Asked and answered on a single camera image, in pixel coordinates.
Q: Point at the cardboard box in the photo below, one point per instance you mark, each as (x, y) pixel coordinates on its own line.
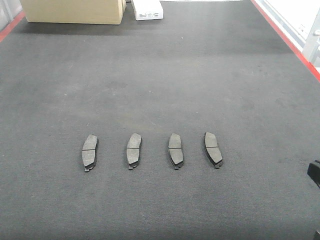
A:
(103, 12)

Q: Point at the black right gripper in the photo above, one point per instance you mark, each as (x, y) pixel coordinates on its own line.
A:
(313, 171)

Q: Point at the grey brake pad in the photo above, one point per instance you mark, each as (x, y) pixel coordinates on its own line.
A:
(175, 151)
(212, 149)
(89, 152)
(133, 150)

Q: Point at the grey conveyor side post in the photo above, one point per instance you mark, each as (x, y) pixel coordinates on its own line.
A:
(311, 50)

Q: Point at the white labelled box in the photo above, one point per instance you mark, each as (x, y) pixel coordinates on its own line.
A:
(147, 10)

